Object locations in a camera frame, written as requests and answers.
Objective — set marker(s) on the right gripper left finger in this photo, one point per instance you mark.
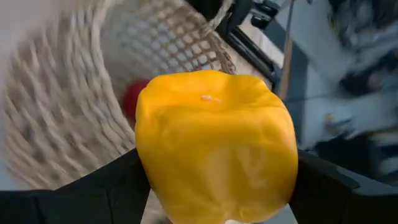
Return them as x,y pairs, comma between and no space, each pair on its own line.
77,202

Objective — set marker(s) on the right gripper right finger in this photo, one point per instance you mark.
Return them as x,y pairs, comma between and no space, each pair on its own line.
335,202

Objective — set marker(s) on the red round fruit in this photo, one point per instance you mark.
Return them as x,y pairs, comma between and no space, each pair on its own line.
132,99

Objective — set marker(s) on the yellow bell pepper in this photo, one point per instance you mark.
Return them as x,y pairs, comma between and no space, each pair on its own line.
217,149

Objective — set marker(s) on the black metal table frame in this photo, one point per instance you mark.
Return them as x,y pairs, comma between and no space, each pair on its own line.
252,56

